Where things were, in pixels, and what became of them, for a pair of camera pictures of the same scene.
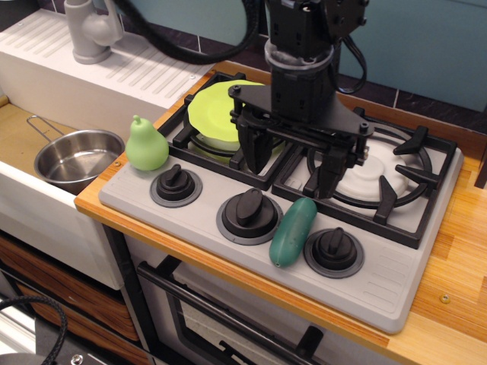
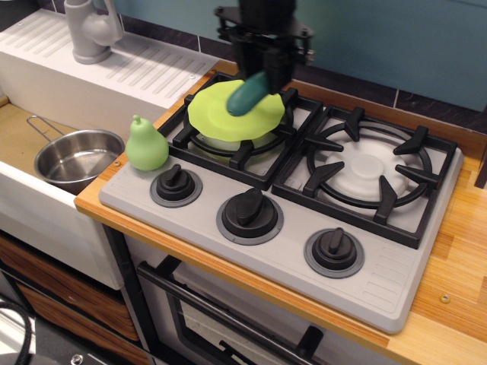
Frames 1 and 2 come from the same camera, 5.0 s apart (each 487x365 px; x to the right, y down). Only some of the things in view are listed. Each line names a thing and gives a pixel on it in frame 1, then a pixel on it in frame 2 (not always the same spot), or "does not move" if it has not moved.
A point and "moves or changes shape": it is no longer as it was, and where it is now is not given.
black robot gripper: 303,105 → 270,23
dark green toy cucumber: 291,230 moves or changes shape
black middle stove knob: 249,218 does not move
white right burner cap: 362,179 does not move
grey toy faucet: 94,26 does not move
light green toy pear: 145,149 does not move
